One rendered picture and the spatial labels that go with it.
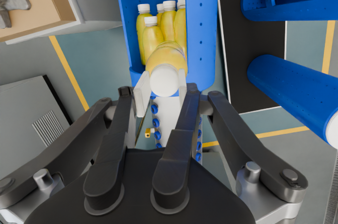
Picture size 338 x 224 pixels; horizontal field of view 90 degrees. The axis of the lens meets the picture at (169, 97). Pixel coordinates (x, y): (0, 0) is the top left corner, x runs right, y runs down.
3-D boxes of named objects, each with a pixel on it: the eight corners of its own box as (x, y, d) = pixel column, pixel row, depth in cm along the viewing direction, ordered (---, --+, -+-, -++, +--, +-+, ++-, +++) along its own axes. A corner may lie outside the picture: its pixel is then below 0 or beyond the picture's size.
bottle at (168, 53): (170, 75, 42) (167, 113, 25) (148, 57, 40) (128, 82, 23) (190, 53, 39) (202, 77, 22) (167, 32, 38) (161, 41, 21)
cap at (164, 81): (166, 98, 24) (166, 104, 22) (144, 81, 23) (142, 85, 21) (185, 78, 23) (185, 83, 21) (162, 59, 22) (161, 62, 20)
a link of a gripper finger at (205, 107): (187, 102, 14) (223, 100, 14) (185, 82, 19) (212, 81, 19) (187, 117, 15) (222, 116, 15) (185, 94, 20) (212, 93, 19)
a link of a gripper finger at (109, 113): (133, 120, 15) (100, 122, 15) (142, 97, 20) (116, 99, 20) (130, 105, 15) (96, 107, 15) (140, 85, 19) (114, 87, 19)
